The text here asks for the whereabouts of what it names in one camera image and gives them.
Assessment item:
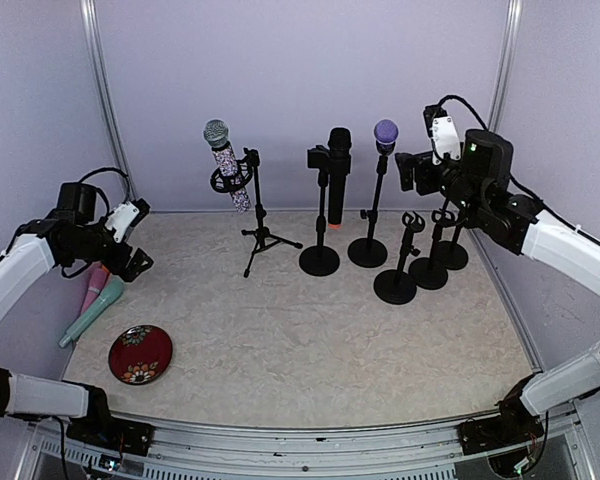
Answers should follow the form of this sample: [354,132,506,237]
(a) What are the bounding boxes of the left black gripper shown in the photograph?
[67,216,153,281]

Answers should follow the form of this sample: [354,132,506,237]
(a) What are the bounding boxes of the black stand of orange microphone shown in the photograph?
[437,224,469,271]

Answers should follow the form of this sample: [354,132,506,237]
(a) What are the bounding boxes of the glitter silver-head microphone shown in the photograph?
[203,119,251,213]

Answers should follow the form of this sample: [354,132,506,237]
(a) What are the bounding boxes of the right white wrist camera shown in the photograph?
[428,114,461,165]

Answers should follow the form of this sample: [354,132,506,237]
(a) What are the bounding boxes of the teal microphone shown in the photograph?
[58,277,125,348]

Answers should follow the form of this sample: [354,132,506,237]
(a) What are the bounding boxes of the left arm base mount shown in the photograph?
[67,417,154,457]

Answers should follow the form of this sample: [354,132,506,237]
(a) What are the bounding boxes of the right aluminium frame post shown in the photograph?
[487,0,524,133]

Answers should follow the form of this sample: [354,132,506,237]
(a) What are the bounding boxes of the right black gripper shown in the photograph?
[394,150,484,220]

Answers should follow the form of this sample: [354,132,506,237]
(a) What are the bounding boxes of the black stand of teal microphone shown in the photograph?
[373,212,426,305]

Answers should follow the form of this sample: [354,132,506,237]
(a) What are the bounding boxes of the left aluminium frame post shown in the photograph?
[79,0,138,200]

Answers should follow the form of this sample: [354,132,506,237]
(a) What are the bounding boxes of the front aluminium rail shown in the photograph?
[16,402,599,479]

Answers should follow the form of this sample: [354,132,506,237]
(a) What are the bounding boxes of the purple-head microphone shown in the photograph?
[374,119,399,156]

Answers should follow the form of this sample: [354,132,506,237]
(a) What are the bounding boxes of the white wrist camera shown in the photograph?
[428,114,461,165]
[105,201,140,243]

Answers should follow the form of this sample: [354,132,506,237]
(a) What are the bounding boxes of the aluminium frame post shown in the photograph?
[487,0,524,133]
[79,0,138,200]

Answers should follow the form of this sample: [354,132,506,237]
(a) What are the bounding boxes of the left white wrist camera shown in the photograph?
[105,201,140,243]

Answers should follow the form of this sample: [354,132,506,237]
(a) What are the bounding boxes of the black stand of pink microphone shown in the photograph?
[408,209,456,290]

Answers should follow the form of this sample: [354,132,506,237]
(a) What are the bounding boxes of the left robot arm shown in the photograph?
[0,181,153,445]

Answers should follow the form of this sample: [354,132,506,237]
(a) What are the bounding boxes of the black tripod stand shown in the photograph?
[237,148,303,278]

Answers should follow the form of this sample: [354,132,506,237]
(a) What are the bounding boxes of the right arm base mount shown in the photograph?
[457,416,544,455]

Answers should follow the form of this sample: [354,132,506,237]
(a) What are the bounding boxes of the black stand of purple microphone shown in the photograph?
[347,153,388,268]

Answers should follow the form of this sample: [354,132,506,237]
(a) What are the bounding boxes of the red floral plate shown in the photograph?
[108,325,174,386]

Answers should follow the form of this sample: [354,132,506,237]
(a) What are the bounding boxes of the pink microphone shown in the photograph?
[80,264,109,314]

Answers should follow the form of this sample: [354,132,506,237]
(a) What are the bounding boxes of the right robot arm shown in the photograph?
[395,100,600,446]

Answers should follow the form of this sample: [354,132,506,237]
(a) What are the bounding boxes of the black microphone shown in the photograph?
[327,127,352,228]

